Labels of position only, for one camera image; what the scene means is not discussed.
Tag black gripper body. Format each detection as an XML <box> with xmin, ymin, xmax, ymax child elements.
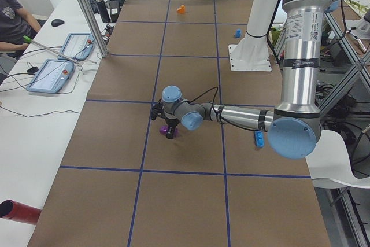
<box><xmin>165</xmin><ymin>118</ymin><xmax>179</xmax><ymax>126</ymax></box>

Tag purple trapezoid block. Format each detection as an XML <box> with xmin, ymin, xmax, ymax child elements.
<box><xmin>159</xmin><ymin>125</ymin><xmax>179</xmax><ymax>137</ymax></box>

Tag orange trapezoid block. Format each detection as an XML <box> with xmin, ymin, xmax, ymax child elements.
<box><xmin>176</xmin><ymin>5</ymin><xmax>186</xmax><ymax>14</ymax></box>

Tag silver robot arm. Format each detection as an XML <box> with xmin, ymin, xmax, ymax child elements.
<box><xmin>151</xmin><ymin>0</ymin><xmax>339</xmax><ymax>159</ymax></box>

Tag long blue block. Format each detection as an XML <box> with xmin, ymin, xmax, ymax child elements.
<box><xmin>254</xmin><ymin>131</ymin><xmax>265</xmax><ymax>149</ymax></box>

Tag small blue block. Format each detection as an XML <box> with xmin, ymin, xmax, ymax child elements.
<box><xmin>234</xmin><ymin>28</ymin><xmax>242</xmax><ymax>38</ymax></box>

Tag far blue teach pendant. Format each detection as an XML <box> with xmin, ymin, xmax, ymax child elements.
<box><xmin>60</xmin><ymin>33</ymin><xmax>95</xmax><ymax>61</ymax></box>

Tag blue teach pendant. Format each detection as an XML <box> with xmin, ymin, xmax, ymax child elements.
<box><xmin>26</xmin><ymin>59</ymin><xmax>75</xmax><ymax>94</ymax></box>
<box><xmin>60</xmin><ymin>33</ymin><xmax>95</xmax><ymax>61</ymax></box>

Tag black water bottle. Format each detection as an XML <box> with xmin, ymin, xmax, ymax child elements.
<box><xmin>95</xmin><ymin>0</ymin><xmax>110</xmax><ymax>23</ymax></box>

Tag near blue teach pendant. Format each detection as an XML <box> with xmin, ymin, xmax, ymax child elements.
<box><xmin>26</xmin><ymin>59</ymin><xmax>75</xmax><ymax>94</ymax></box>

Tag black computer mouse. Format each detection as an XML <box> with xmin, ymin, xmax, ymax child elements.
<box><xmin>51</xmin><ymin>19</ymin><xmax>65</xmax><ymax>27</ymax></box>

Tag white chair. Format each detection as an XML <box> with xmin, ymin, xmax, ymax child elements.
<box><xmin>305</xmin><ymin>130</ymin><xmax>369</xmax><ymax>189</ymax></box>

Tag red cylinder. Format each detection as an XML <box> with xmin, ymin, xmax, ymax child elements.
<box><xmin>1</xmin><ymin>200</ymin><xmax>42</xmax><ymax>225</ymax></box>

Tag seated person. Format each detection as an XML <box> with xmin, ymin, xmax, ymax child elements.
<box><xmin>1</xmin><ymin>0</ymin><xmax>43</xmax><ymax>58</ymax></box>

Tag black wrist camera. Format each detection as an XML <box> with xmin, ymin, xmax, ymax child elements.
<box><xmin>150</xmin><ymin>102</ymin><xmax>164</xmax><ymax>120</ymax></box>

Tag aluminium frame post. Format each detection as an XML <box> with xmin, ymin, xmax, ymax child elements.
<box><xmin>77</xmin><ymin>0</ymin><xmax>108</xmax><ymax>58</ymax></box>

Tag metal rod green handle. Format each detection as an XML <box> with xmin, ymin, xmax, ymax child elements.
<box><xmin>23</xmin><ymin>35</ymin><xmax>80</xmax><ymax>64</ymax></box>

